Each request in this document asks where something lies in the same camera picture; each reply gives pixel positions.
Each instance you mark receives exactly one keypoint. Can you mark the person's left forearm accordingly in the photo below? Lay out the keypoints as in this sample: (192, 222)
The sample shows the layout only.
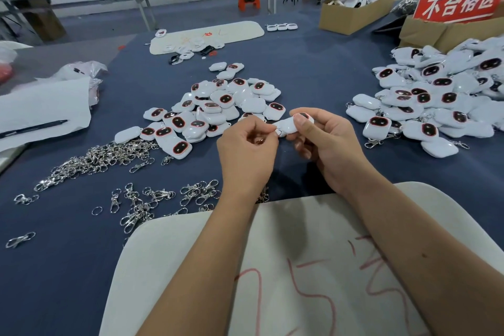
(193, 273)

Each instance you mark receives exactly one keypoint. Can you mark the small white plastic part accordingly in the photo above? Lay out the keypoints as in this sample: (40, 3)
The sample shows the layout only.
(282, 27)
(272, 27)
(292, 26)

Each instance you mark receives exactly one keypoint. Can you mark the white paper sheet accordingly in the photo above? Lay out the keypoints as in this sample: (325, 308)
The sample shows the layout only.
(41, 105)

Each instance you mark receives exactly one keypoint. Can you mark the orange bag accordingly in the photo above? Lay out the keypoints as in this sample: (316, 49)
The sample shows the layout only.
(5, 73)

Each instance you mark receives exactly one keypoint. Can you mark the white tag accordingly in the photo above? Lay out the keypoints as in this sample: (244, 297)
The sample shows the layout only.
(287, 125)

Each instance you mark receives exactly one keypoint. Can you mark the person's right hand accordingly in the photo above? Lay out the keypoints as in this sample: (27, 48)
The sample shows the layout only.
(335, 152)

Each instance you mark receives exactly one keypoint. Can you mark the long white foam board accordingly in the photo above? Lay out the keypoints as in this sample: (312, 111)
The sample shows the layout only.
(240, 31)

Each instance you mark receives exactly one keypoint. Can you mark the person's left hand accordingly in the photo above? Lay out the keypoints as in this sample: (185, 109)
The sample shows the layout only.
(246, 160)

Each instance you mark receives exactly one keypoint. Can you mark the white plastic bag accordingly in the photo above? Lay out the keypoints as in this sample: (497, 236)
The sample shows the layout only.
(12, 50)

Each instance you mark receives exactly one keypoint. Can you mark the person's right forearm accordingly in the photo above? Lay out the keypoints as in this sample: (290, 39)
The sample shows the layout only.
(425, 257)

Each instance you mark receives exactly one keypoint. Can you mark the flat brown cardboard box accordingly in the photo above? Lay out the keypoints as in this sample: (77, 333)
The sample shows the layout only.
(429, 35)

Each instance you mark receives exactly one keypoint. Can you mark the white foam board red marks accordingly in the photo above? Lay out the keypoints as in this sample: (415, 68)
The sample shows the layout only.
(315, 253)

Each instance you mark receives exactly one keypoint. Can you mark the black pen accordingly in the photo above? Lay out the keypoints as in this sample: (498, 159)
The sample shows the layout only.
(33, 128)

